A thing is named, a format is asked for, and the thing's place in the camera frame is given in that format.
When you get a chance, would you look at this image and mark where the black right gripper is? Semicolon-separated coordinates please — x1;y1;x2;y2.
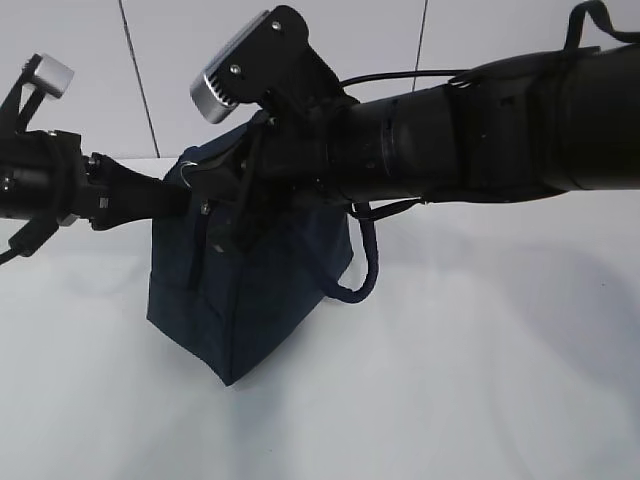
184;94;350;255

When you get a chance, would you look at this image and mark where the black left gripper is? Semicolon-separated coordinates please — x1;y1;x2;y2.
47;131;191;231

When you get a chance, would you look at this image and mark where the dark blue lunch bag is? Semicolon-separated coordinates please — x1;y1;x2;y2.
145;110;384;387

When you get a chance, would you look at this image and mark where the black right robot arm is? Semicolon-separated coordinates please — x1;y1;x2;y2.
184;45;639;246

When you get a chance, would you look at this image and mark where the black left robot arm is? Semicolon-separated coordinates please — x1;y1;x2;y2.
1;80;191;231

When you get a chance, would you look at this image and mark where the metal zipper pull ring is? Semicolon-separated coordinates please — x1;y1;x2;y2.
178;159;201;189

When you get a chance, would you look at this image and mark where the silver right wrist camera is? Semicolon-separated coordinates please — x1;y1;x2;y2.
188;4;341;125

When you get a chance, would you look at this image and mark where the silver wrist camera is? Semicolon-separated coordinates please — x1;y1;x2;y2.
188;4;341;125
24;53;75;99

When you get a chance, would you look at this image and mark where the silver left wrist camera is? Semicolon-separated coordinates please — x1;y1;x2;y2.
24;53;75;99

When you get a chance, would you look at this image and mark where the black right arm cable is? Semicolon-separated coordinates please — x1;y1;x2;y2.
339;0;640;221

